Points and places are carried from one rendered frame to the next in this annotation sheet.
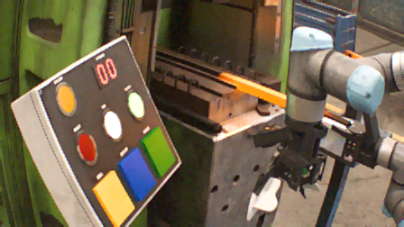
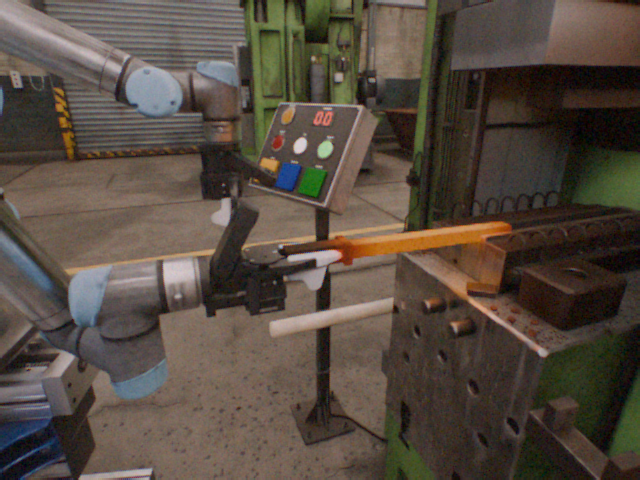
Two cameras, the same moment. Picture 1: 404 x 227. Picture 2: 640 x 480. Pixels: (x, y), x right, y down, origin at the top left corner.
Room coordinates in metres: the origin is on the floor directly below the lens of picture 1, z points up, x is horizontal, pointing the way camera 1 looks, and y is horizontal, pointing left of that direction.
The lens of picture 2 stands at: (1.36, -0.79, 1.24)
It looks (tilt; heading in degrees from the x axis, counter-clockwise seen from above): 22 degrees down; 119
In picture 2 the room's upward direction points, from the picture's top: straight up
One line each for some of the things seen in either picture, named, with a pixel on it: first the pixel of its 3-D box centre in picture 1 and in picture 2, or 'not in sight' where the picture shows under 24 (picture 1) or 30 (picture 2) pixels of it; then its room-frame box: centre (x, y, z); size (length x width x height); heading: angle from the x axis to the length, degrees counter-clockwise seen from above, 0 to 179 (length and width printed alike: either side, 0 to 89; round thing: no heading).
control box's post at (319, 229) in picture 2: not in sight; (322, 303); (0.80, 0.22, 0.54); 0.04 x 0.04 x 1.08; 49
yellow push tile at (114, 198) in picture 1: (112, 199); (267, 172); (0.67, 0.13, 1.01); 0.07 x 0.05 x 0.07; 164
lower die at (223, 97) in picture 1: (177, 77); (545, 235); (1.41, 0.08, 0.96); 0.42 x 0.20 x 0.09; 49
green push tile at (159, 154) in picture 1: (156, 152); (313, 182); (0.86, 0.08, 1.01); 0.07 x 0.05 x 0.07; 164
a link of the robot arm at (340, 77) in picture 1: (358, 81); (165, 93); (0.72, -0.25, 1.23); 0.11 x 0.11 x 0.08; 43
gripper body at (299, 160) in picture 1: (300, 150); (223, 170); (0.78, -0.17, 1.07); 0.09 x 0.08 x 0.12; 35
